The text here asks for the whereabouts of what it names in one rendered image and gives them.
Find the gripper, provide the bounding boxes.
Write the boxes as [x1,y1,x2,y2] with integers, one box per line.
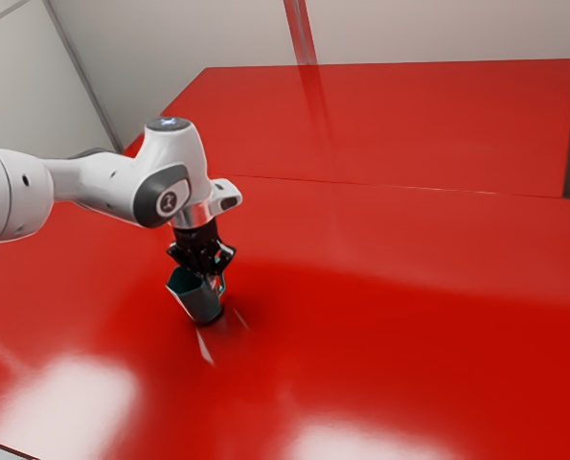
[166,221,238,297]

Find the teal faceted mug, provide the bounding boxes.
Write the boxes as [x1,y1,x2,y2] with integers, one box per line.
[164,266,225,326]

